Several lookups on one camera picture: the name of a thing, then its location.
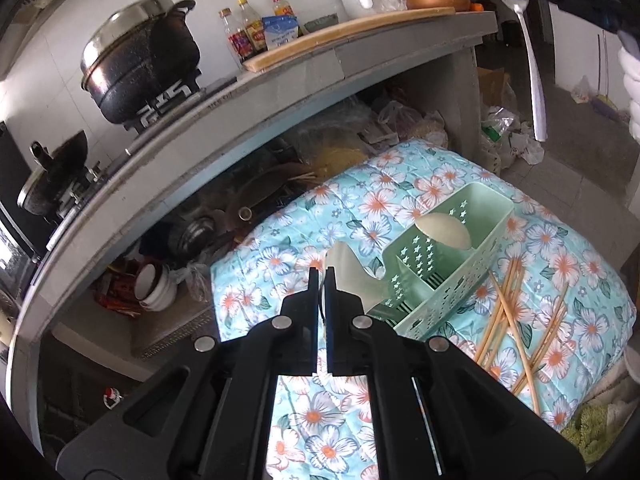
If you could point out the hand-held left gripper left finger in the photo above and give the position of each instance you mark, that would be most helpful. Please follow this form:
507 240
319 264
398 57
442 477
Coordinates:
300 330

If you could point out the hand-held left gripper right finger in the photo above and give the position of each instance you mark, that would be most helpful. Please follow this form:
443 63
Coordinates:
345 335

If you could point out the metal spoon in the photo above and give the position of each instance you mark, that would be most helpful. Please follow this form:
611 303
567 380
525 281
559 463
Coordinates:
531 70

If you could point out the light green utensil holder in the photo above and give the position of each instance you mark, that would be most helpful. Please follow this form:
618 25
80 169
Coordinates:
450 290

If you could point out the pile of wooden chopsticks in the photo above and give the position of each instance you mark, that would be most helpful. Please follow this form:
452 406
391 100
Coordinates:
502 305

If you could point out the person's right hand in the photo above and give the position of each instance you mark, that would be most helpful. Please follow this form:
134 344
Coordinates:
634 90

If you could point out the small orange fruit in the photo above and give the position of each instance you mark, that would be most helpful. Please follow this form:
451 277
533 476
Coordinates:
476 7

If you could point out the small white plastic bag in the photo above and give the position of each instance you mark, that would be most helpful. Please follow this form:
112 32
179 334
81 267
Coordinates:
582 91

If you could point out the cardboard box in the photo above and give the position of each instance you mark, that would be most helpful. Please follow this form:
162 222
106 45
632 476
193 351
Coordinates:
492 85

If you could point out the purple dustpan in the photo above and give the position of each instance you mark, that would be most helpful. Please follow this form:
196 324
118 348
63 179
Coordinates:
607 105

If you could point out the stainless steel bowl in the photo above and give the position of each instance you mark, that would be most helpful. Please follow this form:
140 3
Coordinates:
195 237

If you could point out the clear plastic bag green print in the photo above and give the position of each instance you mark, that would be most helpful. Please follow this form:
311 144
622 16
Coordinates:
497 125

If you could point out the brown clay pot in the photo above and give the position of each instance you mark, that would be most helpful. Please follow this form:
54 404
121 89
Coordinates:
270 185

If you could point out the clear bag of dried food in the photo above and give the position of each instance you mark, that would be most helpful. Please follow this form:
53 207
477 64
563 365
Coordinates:
430 130

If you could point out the wooden cutting board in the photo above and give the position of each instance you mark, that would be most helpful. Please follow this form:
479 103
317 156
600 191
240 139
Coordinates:
350 27

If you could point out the red printed packet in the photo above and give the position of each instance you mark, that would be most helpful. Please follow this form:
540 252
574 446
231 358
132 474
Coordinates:
117 300

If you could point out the yellow noodles in bag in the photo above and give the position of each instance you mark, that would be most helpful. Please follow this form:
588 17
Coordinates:
340 147

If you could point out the floral light blue blanket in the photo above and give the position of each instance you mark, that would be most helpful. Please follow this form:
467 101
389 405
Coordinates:
440 170

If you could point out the cooking oil bottle red cap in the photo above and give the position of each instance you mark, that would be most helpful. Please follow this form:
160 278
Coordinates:
111 396

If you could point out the small grey bowl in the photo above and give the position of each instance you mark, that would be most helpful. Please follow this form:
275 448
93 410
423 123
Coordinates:
320 25

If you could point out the concrete kitchen counter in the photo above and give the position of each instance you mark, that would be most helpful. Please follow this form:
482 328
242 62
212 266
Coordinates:
300 75

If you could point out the sauce bottle red cap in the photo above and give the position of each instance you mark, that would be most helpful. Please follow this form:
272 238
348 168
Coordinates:
282 7

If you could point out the blue and white packet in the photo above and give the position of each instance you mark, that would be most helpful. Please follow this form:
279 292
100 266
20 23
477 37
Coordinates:
280 35

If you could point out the gas stove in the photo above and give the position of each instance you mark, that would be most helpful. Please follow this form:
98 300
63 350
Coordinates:
165 105

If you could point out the green fuzzy mat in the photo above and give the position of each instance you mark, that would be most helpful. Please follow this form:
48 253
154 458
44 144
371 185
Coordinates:
595 430

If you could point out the sauce bottle yellow cap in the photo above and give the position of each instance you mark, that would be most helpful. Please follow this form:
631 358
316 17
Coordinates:
255 35

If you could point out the black wok with lid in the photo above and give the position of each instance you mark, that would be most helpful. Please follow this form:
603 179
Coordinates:
55 170

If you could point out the dark sauce bottle red label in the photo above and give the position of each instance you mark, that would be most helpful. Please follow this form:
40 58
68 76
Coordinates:
235 42

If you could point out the large black cooking pot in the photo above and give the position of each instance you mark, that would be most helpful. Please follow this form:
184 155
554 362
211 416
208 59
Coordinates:
150 70

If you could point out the stainless steel pot lid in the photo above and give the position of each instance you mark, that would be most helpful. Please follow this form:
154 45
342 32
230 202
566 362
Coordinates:
125 30

